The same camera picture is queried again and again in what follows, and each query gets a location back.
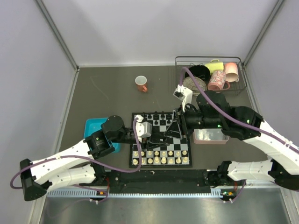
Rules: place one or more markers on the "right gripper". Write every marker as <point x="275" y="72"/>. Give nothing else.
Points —
<point x="174" y="130"/>

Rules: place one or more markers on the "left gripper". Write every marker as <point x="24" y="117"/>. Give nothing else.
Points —
<point x="151" y="144"/>

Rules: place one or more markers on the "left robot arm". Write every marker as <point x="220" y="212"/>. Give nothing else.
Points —
<point x="79" y="163"/>

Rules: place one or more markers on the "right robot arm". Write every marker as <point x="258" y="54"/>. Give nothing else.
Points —
<point x="281" y="158"/>

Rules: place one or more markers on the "chess board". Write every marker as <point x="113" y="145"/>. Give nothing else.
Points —
<point x="175" y="155"/>

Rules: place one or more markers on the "pink metal tray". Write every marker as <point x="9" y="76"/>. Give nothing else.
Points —
<point x="209" y="136"/>

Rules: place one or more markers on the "patterned plate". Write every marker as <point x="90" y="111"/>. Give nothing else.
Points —
<point x="188" y="83"/>

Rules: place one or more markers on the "orange mug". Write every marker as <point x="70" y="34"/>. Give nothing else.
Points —
<point x="141" y="83"/>

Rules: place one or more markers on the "blue plastic tray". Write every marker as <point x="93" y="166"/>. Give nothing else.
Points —
<point x="93" y="125"/>

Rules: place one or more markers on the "black bowl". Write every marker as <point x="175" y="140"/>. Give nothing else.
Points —
<point x="201" y="72"/>

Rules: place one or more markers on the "pink floral mug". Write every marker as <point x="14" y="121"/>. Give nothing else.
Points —
<point x="218" y="81"/>

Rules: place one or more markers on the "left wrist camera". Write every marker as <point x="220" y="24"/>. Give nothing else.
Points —
<point x="143" y="128"/>

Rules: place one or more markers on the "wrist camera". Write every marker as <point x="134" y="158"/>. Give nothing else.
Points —
<point x="184" y="94"/>
<point x="143" y="128"/>

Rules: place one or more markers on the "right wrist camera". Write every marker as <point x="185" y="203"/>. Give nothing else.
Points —
<point x="184" y="94"/>

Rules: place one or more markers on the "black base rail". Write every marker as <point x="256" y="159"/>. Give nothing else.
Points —
<point x="158" y="182"/>

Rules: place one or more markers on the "wire dish rack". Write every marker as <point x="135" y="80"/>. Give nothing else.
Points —
<point x="188" y="61"/>

